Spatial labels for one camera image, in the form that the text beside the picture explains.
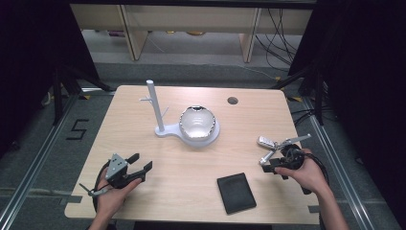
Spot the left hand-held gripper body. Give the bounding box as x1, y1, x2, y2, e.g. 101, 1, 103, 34
104, 152, 132, 190

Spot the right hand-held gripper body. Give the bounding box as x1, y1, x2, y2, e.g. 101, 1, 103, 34
257, 133, 312, 171

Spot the person's right hand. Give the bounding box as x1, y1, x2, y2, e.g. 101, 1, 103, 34
274, 148, 332, 196

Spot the person's left hand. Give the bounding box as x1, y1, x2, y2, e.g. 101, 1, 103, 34
95, 177, 143, 221

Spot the black wallet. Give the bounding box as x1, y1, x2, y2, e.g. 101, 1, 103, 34
216, 172, 258, 216

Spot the white branched stand with tray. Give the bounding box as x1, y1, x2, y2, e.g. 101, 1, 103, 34
139, 79, 221, 149

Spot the black metal stand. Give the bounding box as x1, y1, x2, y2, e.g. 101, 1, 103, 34
270, 62, 327, 127
51, 62, 116, 127

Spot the shiny silver bowl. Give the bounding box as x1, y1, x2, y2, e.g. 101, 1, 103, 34
178, 104, 217, 142

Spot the black curtain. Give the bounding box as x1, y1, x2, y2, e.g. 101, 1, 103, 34
287, 0, 406, 229
0, 0, 101, 159

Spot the light wooden shelf unit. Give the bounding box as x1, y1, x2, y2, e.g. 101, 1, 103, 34
70, 3, 314, 64

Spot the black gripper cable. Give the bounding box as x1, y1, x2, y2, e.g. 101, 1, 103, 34
301, 152, 330, 196
92, 160, 112, 213

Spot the aluminium floor rail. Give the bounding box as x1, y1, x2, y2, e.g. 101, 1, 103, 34
0, 93, 80, 230
301, 96, 376, 230

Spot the bundle of black cables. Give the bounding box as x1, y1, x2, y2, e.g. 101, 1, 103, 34
254, 8, 305, 73

